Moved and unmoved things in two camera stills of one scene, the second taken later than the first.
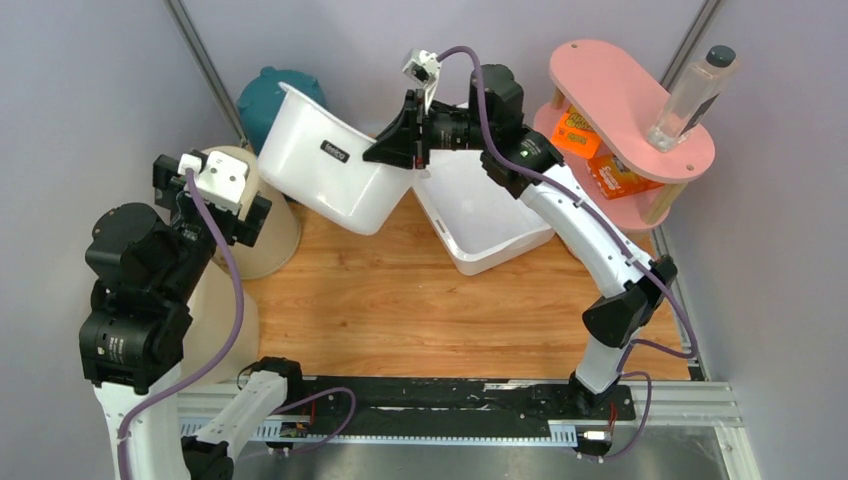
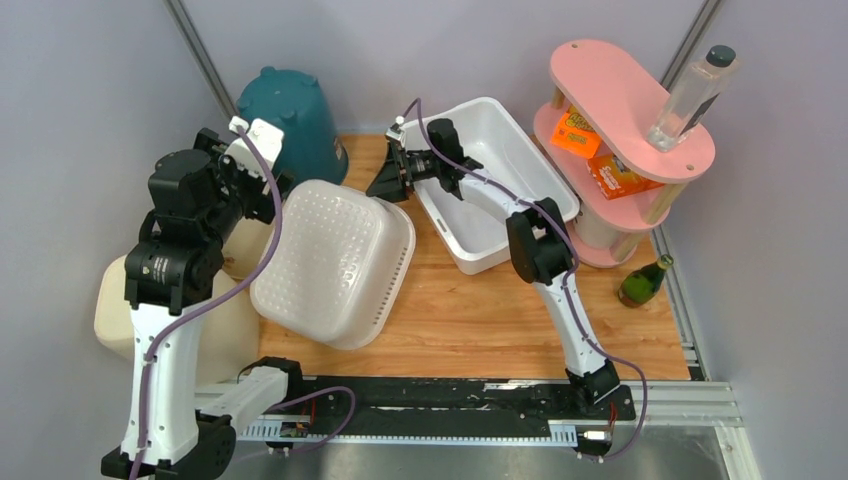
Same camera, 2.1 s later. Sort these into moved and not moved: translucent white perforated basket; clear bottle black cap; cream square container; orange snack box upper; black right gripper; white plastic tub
Moved: black right gripper; translucent white perforated basket
Not moved: clear bottle black cap; cream square container; orange snack box upper; white plastic tub
